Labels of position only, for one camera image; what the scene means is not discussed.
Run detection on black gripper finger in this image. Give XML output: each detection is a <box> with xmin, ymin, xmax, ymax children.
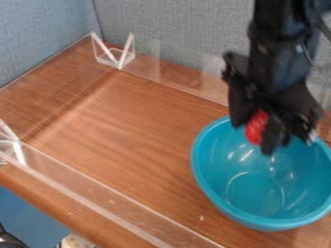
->
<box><xmin>261</xmin><ymin>113</ymin><xmax>292</xmax><ymax>155</ymax></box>
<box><xmin>227</xmin><ymin>81</ymin><xmax>257</xmax><ymax>128</ymax></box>

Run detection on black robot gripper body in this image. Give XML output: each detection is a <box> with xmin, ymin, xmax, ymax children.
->
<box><xmin>221</xmin><ymin>42</ymin><xmax>326</xmax><ymax>145</ymax></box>

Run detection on red toy strawberry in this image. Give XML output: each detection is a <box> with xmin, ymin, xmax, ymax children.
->
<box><xmin>244</xmin><ymin>109</ymin><xmax>269</xmax><ymax>145</ymax></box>

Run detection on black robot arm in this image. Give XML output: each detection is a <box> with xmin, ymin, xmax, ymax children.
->
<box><xmin>223</xmin><ymin>0</ymin><xmax>331</xmax><ymax>155</ymax></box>

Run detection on blue plastic bowl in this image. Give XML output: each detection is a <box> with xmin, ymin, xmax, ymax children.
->
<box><xmin>189</xmin><ymin>117</ymin><xmax>331</xmax><ymax>232</ymax></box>

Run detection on clear acrylic back barrier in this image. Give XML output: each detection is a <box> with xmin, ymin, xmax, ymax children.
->
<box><xmin>124</xmin><ymin>38</ymin><xmax>331</xmax><ymax>130</ymax></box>

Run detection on clear acrylic barrier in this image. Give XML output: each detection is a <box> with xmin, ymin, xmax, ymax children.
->
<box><xmin>7</xmin><ymin>142</ymin><xmax>224</xmax><ymax>248</ymax></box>
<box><xmin>124</xmin><ymin>38</ymin><xmax>331</xmax><ymax>130</ymax></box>

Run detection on clear acrylic front barrier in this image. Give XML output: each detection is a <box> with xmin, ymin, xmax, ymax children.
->
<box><xmin>7</xmin><ymin>142</ymin><xmax>224</xmax><ymax>248</ymax></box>

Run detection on clear acrylic corner bracket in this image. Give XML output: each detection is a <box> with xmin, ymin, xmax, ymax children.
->
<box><xmin>91</xmin><ymin>32</ymin><xmax>136</xmax><ymax>70</ymax></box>

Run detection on clear acrylic left bracket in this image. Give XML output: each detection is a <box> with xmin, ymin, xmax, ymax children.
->
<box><xmin>0</xmin><ymin>118</ymin><xmax>27</xmax><ymax>166</ymax></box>

